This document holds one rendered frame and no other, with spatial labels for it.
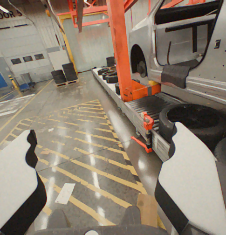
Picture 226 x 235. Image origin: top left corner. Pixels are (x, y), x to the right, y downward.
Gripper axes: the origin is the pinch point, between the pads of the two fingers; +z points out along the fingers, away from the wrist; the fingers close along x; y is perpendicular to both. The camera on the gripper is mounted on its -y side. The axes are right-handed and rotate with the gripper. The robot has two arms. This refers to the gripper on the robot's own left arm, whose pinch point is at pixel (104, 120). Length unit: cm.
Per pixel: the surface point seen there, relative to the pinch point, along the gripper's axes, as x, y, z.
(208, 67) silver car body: 86, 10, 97
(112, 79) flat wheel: 5, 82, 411
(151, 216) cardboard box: 26, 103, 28
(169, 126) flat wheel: 60, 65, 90
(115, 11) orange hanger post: 10, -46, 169
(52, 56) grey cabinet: -404, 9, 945
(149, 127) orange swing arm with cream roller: 42, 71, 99
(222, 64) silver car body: 88, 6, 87
